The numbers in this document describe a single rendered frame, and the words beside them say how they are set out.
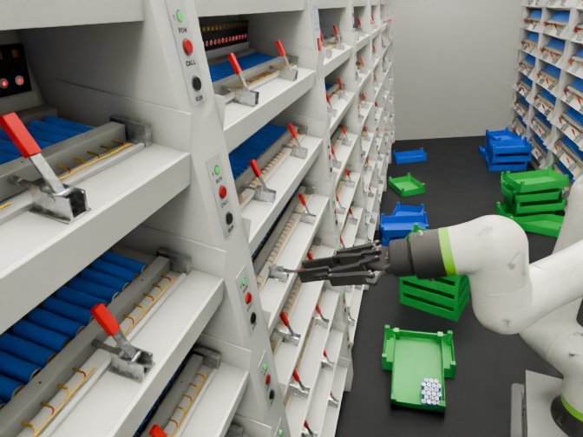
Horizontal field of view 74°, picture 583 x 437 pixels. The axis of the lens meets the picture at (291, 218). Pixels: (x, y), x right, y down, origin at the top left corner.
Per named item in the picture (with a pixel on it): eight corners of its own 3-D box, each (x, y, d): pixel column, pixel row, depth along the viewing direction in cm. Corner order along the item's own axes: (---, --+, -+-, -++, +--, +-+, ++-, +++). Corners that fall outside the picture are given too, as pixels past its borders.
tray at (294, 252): (326, 209, 127) (332, 183, 122) (265, 346, 76) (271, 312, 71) (269, 192, 130) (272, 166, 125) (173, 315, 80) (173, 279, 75)
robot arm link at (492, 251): (516, 200, 71) (530, 225, 61) (526, 259, 75) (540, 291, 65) (436, 214, 77) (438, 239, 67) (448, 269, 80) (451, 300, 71)
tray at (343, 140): (356, 143, 186) (363, 115, 179) (331, 197, 135) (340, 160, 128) (315, 133, 189) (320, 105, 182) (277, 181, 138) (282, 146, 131)
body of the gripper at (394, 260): (415, 284, 74) (368, 290, 77) (415, 260, 81) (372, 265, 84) (407, 251, 71) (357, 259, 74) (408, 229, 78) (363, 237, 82)
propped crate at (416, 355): (444, 413, 152) (445, 407, 146) (391, 404, 158) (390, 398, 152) (442, 339, 170) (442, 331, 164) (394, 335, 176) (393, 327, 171)
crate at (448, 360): (451, 343, 181) (452, 330, 178) (455, 378, 165) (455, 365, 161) (385, 336, 191) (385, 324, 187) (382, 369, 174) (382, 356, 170)
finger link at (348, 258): (379, 251, 78) (381, 247, 79) (329, 254, 84) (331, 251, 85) (384, 267, 79) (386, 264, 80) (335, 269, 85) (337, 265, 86)
